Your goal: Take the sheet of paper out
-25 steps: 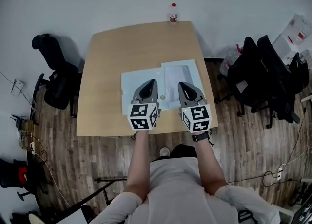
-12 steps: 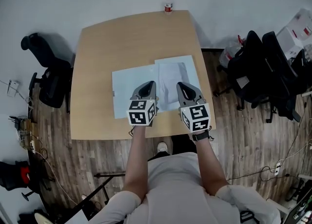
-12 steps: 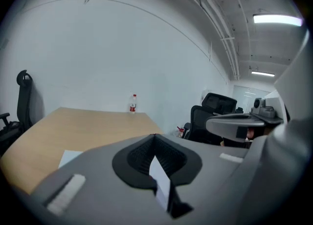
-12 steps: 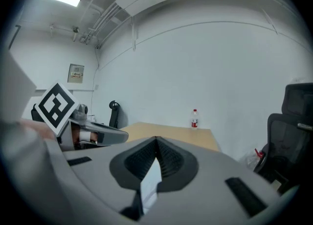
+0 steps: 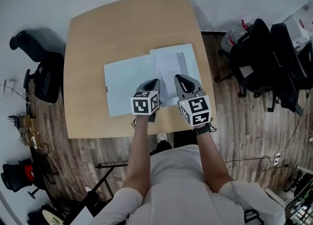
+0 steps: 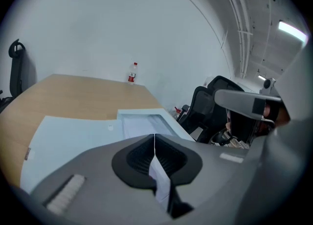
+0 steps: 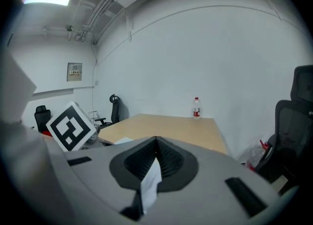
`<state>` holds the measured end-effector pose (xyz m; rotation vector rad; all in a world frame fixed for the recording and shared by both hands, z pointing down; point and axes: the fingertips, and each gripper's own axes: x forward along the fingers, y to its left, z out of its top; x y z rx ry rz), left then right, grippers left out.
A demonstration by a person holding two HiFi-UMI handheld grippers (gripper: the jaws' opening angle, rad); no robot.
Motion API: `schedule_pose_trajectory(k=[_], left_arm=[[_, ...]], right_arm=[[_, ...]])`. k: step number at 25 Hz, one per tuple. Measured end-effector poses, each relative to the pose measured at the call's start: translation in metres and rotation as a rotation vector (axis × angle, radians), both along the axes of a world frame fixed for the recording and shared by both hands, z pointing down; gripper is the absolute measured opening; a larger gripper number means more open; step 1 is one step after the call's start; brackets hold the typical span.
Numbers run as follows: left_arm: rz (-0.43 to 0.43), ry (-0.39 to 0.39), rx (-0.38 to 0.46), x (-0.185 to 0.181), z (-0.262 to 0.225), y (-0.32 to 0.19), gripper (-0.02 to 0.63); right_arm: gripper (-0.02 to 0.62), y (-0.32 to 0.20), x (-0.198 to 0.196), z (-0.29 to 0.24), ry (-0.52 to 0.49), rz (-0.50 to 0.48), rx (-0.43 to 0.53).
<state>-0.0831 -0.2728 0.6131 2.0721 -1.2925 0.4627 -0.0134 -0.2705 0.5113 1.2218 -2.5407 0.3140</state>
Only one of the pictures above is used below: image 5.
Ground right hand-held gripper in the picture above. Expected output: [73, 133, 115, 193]
[174, 73, 213, 127]

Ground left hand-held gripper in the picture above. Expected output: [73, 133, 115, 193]
[131, 79, 161, 123]

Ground white cloth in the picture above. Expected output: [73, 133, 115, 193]
[154, 52, 191, 107]

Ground person's right forearm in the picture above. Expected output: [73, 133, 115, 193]
[194, 121, 236, 193]

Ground person's left forearm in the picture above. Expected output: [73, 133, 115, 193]
[122, 115, 152, 198]

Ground person's black trousers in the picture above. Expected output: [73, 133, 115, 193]
[149, 131, 199, 157]

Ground clear plastic bag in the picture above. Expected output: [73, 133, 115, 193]
[221, 19, 252, 53]

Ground black office chair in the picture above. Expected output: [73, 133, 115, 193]
[9, 29, 65, 104]
[268, 22, 313, 117]
[218, 18, 282, 99]
[0, 157, 59, 200]

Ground black metal stand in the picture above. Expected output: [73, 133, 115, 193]
[65, 162, 129, 223]

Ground person's white shirt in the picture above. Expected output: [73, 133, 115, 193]
[90, 144, 287, 225]

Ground white cardboard box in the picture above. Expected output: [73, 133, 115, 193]
[281, 0, 313, 50]

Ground small wooden shelf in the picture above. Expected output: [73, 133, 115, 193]
[19, 115, 38, 146]

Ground black router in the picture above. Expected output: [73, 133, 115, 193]
[7, 114, 24, 128]

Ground white board panel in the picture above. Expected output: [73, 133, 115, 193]
[70, 205, 95, 225]

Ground red cloth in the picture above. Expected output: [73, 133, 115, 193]
[23, 163, 35, 181]

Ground white oval disc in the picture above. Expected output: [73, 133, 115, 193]
[42, 209, 62, 225]

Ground black equipment rack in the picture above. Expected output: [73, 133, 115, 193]
[284, 181, 313, 225]

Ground long black floor cable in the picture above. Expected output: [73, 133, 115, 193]
[224, 155, 298, 172]

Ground thin white charger cable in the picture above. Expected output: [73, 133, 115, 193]
[278, 133, 313, 157]

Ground long white cable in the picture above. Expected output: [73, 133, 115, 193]
[36, 145, 85, 201]

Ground white wall box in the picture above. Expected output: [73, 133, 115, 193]
[3, 79, 16, 97]

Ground black strap clip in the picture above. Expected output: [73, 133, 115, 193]
[244, 208, 264, 225]

